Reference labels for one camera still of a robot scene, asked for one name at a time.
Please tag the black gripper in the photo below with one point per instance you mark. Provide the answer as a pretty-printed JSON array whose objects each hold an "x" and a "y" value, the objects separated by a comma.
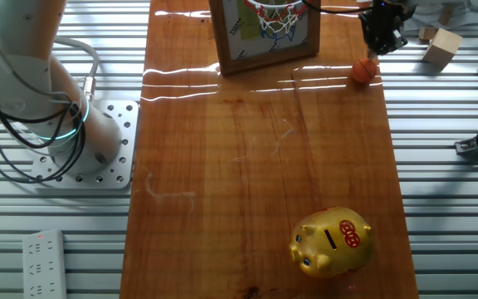
[{"x": 382, "y": 33}]

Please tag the small orange basketball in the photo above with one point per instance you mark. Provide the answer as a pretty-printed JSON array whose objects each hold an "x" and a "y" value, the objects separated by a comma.
[{"x": 363, "y": 70}]

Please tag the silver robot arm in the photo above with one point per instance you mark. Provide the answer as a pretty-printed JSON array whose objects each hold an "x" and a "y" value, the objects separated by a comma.
[{"x": 15, "y": 62}]

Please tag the mini basketball hoop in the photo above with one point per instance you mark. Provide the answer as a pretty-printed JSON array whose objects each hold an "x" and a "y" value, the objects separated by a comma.
[{"x": 264, "y": 62}]

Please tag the small wooden block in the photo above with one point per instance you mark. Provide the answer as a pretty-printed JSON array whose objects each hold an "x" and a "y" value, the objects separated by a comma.
[
  {"x": 427, "y": 33},
  {"x": 445, "y": 14}
]

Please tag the light wooden cube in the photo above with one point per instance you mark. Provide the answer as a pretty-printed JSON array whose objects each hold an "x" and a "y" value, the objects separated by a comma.
[{"x": 442, "y": 47}]

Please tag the yellow green sticky note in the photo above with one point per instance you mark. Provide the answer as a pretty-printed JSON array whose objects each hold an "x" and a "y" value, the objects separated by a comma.
[{"x": 247, "y": 21}]

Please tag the golden piggy bank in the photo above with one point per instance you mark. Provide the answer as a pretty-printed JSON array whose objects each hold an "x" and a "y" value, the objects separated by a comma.
[{"x": 330, "y": 245}]

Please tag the white power strip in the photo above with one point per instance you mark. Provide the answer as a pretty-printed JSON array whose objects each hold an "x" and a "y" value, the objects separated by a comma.
[{"x": 44, "y": 266}]

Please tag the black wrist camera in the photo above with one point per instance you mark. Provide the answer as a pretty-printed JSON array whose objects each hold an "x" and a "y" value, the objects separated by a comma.
[{"x": 388, "y": 6}]

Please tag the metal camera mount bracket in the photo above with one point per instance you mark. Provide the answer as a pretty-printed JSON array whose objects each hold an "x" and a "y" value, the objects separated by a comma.
[{"x": 465, "y": 149}]

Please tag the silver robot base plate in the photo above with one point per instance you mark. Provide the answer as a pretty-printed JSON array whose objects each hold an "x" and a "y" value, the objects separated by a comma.
[{"x": 127, "y": 137}]

